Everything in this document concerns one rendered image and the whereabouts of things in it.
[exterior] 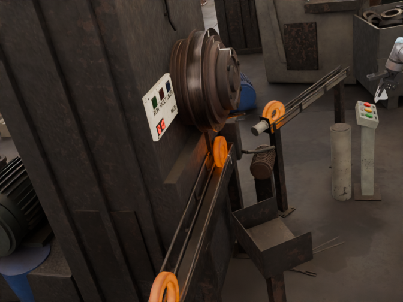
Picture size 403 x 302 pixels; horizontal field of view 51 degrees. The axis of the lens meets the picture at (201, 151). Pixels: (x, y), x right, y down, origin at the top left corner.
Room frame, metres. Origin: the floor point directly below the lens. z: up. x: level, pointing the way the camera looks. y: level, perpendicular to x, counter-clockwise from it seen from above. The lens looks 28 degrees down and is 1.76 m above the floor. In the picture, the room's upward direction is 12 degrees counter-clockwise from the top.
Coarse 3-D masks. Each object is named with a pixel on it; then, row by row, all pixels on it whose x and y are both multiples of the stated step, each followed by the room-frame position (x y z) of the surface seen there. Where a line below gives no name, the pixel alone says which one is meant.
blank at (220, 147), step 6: (216, 138) 1.85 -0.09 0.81; (222, 138) 1.87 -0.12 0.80; (216, 144) 1.82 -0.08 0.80; (222, 144) 1.85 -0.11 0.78; (216, 150) 1.79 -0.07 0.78; (222, 150) 1.88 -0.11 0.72; (216, 156) 1.78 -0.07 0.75; (222, 156) 1.86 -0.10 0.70; (216, 162) 1.79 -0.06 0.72; (222, 162) 1.80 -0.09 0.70
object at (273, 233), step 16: (256, 208) 1.39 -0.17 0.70; (272, 208) 1.41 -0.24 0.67; (240, 224) 1.28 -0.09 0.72; (256, 224) 1.39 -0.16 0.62; (272, 224) 1.38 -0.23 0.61; (240, 240) 1.31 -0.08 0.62; (256, 240) 1.31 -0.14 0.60; (272, 240) 1.29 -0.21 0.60; (288, 240) 1.14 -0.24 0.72; (304, 240) 1.16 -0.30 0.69; (256, 256) 1.17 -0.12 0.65; (272, 256) 1.12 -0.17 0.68; (288, 256) 1.14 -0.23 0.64; (304, 256) 1.15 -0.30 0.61; (272, 272) 1.12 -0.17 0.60; (272, 288) 1.25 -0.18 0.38
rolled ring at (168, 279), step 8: (168, 272) 1.06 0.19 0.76; (160, 280) 1.01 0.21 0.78; (168, 280) 1.03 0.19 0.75; (176, 280) 1.08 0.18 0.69; (152, 288) 0.99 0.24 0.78; (160, 288) 0.98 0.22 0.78; (168, 288) 1.07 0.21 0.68; (176, 288) 1.07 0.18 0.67; (152, 296) 0.97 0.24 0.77; (160, 296) 0.97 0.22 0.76; (168, 296) 1.06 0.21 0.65; (176, 296) 1.06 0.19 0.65
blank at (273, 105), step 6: (270, 102) 2.23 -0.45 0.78; (276, 102) 2.23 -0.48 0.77; (264, 108) 2.21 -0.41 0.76; (270, 108) 2.20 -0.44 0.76; (276, 108) 2.23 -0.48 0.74; (282, 108) 2.25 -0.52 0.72; (264, 114) 2.19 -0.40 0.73; (270, 114) 2.20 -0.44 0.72; (276, 114) 2.25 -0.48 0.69; (282, 114) 2.25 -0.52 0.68; (270, 120) 2.20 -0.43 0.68
